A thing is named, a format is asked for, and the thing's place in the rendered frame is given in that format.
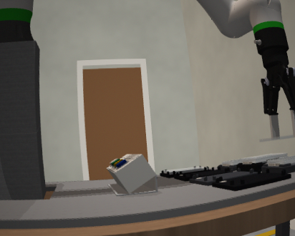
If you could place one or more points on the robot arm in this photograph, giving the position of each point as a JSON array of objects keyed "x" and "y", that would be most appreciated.
[{"x": 232, "y": 18}]

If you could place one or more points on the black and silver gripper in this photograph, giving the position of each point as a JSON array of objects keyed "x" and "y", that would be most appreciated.
[{"x": 276, "y": 64}]

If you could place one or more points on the grey control panel with coloured keys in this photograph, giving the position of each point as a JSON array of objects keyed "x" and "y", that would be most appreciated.
[{"x": 133, "y": 172}]

